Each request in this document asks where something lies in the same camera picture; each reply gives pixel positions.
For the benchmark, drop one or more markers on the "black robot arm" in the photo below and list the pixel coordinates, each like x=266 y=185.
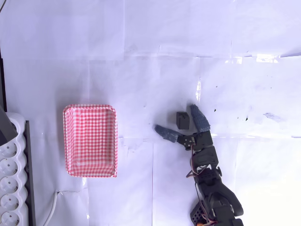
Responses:
x=214 y=188

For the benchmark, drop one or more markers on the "black shelf board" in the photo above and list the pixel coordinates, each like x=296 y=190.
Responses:
x=30 y=174

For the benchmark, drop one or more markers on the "pink checkered tray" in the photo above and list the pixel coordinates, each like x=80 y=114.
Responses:
x=90 y=141

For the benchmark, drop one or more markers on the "small black cube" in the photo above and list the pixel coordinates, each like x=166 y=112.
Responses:
x=183 y=120

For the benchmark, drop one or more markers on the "white power strip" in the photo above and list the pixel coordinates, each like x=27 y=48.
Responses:
x=11 y=179

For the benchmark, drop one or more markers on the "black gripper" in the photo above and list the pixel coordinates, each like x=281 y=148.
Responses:
x=199 y=139

